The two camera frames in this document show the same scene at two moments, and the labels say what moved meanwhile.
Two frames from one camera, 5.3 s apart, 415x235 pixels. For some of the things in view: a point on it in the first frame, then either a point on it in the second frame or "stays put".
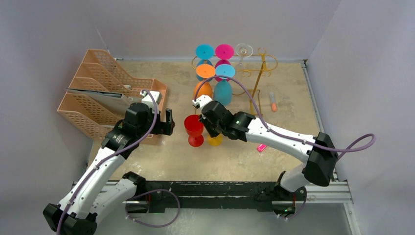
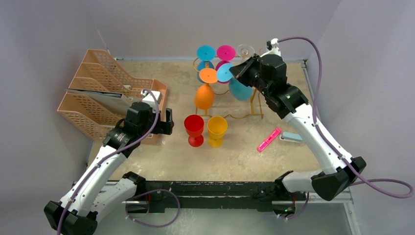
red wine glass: (194, 128) stays put
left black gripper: (163, 128) stays put
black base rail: (155, 197) stays put
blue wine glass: (222, 89) -> (240, 92)
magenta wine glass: (223, 52) stays put
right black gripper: (205, 122) -> (247, 69)
